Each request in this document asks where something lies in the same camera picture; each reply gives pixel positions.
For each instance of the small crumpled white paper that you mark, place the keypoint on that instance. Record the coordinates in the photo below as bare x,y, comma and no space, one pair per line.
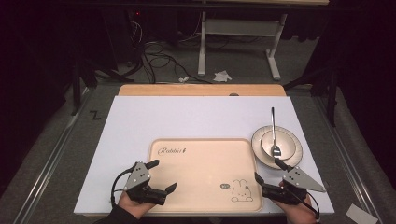
183,79

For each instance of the person's left hand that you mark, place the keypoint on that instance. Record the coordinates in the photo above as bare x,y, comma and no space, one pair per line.
134,207

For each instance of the wooden table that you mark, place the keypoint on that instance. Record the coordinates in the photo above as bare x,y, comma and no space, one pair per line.
199,90

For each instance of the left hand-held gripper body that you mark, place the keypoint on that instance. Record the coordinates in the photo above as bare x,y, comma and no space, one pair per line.
137,178

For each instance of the metal floor rail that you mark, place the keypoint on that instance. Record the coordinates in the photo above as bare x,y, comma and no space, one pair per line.
348,155
53,158

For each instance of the large crumpled white paper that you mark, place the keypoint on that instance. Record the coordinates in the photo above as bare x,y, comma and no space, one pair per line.
222,76

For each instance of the black stand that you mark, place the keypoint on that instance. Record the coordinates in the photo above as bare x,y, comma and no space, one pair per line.
76,87
332,93

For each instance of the metal spoon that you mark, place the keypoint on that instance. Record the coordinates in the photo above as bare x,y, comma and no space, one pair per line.
273,124

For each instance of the white bowl with dark rim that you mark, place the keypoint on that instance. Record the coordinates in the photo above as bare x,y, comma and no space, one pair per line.
285,141

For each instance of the beige tray with rabbit print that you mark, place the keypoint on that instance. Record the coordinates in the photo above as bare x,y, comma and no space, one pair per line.
199,177

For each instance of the person's right hand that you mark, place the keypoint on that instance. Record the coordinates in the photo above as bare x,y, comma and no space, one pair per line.
299,214

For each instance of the white paper sheet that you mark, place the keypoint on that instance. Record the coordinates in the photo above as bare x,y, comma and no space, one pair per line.
361,214

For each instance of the white metal desk frame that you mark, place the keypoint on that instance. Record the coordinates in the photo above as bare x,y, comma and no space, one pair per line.
239,27

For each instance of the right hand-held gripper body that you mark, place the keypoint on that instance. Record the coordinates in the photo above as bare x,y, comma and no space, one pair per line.
300,180

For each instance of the white board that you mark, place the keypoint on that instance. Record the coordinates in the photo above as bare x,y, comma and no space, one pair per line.
186,118

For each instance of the white plate with dark rim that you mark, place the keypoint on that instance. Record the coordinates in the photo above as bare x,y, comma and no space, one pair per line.
294,155

